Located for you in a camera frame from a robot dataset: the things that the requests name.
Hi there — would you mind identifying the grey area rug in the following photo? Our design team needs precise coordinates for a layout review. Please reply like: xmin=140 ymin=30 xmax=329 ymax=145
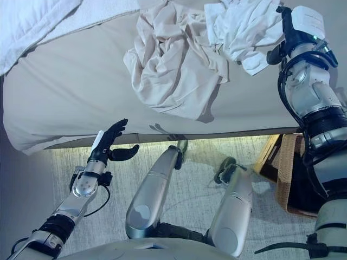
xmin=44 ymin=134 xmax=326 ymax=260

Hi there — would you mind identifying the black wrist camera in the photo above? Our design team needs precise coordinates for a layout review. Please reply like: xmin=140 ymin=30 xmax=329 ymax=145
xmin=100 ymin=171 xmax=113 ymax=187
xmin=267 ymin=43 xmax=288 ymax=66

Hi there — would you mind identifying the grey robot torso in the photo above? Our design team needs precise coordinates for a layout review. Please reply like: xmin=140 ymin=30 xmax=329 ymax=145
xmin=58 ymin=238 xmax=217 ymax=260

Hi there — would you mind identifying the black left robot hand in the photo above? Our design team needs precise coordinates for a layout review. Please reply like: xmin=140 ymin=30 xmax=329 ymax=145
xmin=89 ymin=118 xmax=140 ymax=163

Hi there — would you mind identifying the white garment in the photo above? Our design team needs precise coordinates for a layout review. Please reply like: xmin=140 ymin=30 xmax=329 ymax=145
xmin=204 ymin=0 xmax=285 ymax=76

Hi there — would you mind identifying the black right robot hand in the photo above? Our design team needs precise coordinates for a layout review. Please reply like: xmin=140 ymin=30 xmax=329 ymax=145
xmin=275 ymin=5 xmax=326 ymax=46

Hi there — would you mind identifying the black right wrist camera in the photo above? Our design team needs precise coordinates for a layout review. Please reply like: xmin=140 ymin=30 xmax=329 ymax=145
xmin=267 ymin=43 xmax=288 ymax=66

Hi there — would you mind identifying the white duvet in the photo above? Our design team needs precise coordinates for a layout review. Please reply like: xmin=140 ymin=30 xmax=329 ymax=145
xmin=0 ymin=0 xmax=142 ymax=75

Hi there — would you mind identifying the silver left robot leg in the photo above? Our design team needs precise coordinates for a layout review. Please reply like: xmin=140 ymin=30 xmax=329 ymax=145
xmin=125 ymin=139 xmax=189 ymax=239

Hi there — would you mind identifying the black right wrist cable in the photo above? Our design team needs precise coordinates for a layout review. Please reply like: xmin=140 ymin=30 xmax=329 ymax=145
xmin=278 ymin=48 xmax=330 ymax=201

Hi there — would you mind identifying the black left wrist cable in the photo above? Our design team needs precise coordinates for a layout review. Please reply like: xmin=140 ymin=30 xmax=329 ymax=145
xmin=81 ymin=185 xmax=111 ymax=217

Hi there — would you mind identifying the brown woven laundry basket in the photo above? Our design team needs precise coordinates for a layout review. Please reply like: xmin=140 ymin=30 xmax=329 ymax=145
xmin=254 ymin=134 xmax=326 ymax=217

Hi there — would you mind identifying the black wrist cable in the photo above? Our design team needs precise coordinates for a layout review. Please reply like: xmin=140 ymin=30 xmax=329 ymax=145
xmin=278 ymin=48 xmax=330 ymax=201
xmin=81 ymin=185 xmax=111 ymax=217

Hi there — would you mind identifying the beige upholstered bed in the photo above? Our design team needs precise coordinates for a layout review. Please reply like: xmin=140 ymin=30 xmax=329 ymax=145
xmin=0 ymin=0 xmax=347 ymax=157

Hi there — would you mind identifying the beige garment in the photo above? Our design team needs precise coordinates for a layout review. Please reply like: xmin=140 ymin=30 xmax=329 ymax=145
xmin=123 ymin=0 xmax=231 ymax=121

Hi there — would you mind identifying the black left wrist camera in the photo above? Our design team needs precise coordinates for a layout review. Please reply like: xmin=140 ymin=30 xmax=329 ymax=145
xmin=100 ymin=171 xmax=113 ymax=187

